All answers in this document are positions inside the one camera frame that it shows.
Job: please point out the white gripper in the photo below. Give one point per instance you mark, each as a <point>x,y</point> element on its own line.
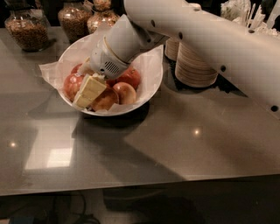
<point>102,61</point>

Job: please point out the red yellow apple with sticker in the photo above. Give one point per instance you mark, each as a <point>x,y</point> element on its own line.
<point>72,85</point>

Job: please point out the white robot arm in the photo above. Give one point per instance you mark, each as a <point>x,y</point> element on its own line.
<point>249,60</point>

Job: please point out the white bowl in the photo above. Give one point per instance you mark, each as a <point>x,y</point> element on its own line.
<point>153,78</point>

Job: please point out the red apple left back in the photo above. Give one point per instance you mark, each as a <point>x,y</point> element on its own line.
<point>76,69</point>

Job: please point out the yellow red apple front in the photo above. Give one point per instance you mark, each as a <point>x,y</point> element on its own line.
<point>106,100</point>

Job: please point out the pale apple front right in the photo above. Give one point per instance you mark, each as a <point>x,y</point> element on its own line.
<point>127,94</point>

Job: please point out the red apple right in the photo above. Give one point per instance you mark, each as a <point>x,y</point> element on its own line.
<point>130,76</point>

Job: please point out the glass jar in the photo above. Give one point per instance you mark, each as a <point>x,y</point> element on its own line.
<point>103,14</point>
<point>73,18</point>
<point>27,26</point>

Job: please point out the white paper liner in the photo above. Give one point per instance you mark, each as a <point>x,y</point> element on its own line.
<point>73,54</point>

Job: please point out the glass jar far left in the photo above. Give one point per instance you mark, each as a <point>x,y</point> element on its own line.
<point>27,26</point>

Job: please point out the back stack paper bowls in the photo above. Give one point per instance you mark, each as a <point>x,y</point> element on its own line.
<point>171,49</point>

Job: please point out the stack paper bowls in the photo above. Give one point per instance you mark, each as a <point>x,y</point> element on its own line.
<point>171,49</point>
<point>192,70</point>

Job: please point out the front stack paper bowls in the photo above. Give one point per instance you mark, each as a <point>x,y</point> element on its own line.
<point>192,70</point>

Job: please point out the white plastic cutlery bundle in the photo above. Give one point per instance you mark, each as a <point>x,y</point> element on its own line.
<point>251,15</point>

